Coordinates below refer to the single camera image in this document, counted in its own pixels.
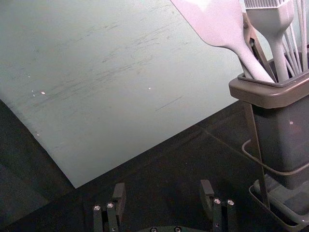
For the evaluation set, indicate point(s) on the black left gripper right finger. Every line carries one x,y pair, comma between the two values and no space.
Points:
206,193

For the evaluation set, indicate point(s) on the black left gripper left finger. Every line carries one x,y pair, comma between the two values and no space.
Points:
118,193

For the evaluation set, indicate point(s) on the black table cloth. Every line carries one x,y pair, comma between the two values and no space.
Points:
169,169

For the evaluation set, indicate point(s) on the black rack with steel bars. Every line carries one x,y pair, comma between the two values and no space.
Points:
262,178

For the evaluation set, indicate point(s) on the grey utensil holder cup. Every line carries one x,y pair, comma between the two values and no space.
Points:
285,135

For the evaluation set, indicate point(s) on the steel kitchen tongs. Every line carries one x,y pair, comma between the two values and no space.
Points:
253,39

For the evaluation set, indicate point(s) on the grey silicone spatula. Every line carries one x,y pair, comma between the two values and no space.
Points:
217,21

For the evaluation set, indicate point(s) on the grey silicone basting brush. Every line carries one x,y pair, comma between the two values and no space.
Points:
272,21

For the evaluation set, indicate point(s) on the plain pale wall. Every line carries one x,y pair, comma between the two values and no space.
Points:
96,72

